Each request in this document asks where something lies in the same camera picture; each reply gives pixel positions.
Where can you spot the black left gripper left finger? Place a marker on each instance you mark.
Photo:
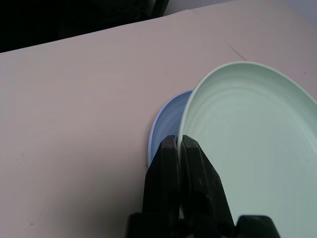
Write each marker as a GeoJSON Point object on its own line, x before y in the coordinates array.
{"type": "Point", "coordinates": [161, 178]}

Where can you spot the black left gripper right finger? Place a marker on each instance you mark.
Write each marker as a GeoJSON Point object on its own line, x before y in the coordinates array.
{"type": "Point", "coordinates": [203, 188]}

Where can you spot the green plate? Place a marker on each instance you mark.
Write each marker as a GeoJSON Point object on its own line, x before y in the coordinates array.
{"type": "Point", "coordinates": [247, 136]}

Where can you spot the blue plate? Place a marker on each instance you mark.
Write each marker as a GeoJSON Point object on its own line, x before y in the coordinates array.
{"type": "Point", "coordinates": [168, 116]}

